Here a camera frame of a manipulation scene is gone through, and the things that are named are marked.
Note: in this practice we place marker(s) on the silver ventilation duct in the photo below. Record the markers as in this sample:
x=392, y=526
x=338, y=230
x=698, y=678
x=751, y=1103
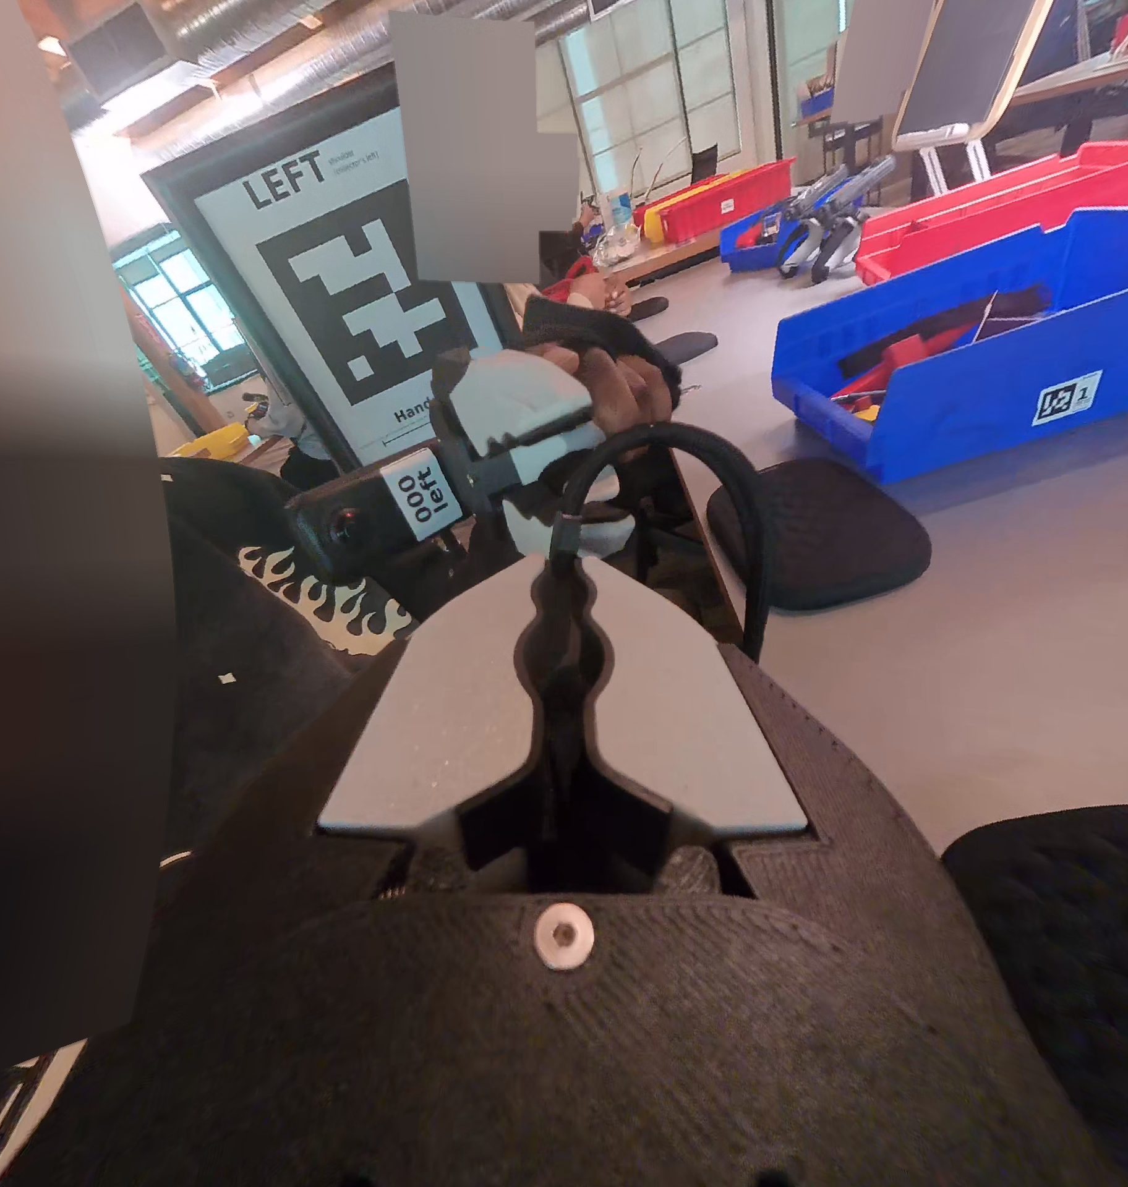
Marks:
x=276, y=37

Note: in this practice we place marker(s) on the red plastic block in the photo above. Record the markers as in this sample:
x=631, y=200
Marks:
x=903, y=356

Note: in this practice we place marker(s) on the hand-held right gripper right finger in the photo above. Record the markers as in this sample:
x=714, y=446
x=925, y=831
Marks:
x=693, y=733

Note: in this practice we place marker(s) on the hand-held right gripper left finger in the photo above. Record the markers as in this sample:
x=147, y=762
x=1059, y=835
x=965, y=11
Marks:
x=433, y=733

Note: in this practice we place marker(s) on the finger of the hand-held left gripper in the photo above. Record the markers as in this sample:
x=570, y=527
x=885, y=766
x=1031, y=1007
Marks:
x=600, y=529
x=526, y=408

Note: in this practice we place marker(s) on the yellow plastic storage bin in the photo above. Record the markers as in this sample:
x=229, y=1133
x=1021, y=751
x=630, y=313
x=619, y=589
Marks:
x=655, y=217
x=207, y=442

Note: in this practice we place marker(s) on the black panel with pale edge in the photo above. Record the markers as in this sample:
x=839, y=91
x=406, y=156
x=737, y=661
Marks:
x=972, y=65

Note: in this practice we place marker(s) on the blue plastic storage bin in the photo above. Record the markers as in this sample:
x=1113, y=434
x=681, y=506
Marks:
x=972, y=408
x=740, y=250

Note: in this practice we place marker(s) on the black framed marker sign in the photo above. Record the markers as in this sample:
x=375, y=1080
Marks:
x=368, y=306

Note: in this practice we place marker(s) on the red plastic storage bin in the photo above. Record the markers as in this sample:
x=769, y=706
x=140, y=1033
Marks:
x=990, y=204
x=721, y=204

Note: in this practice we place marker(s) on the black foam pad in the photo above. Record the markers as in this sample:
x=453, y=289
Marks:
x=1064, y=927
x=823, y=538

